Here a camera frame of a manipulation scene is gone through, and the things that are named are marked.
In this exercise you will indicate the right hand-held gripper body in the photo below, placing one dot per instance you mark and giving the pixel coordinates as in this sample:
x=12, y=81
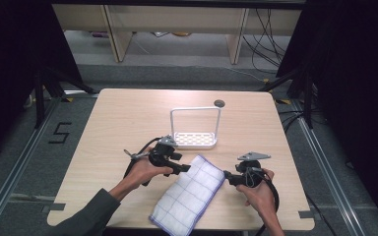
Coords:
x=251, y=165

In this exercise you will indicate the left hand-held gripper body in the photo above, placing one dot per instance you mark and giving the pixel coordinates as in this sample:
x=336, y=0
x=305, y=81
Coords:
x=160, y=154

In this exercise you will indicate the white cloth with purple grid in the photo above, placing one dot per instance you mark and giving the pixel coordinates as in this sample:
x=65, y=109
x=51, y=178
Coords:
x=190, y=193

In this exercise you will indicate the person's left hand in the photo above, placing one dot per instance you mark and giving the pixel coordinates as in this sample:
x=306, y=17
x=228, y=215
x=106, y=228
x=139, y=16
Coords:
x=144, y=173

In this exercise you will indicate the person's right hand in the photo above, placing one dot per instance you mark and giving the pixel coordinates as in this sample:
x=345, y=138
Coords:
x=259, y=196

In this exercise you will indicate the white rack with slotted base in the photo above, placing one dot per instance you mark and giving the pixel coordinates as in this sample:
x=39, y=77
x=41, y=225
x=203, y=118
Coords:
x=195, y=139

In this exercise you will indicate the black metal stand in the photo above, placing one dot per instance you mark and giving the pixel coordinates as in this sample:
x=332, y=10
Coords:
x=303, y=88
x=46, y=88

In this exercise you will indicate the beige wooden desk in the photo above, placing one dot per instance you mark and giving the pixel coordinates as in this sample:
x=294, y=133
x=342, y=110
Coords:
x=177, y=19

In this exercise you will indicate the black curtain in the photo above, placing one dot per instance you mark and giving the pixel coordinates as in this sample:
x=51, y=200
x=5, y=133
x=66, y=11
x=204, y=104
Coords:
x=10, y=65
x=357, y=82

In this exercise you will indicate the metal floor rail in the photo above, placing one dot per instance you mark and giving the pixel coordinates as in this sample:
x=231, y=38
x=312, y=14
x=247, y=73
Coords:
x=16, y=167
x=331, y=173

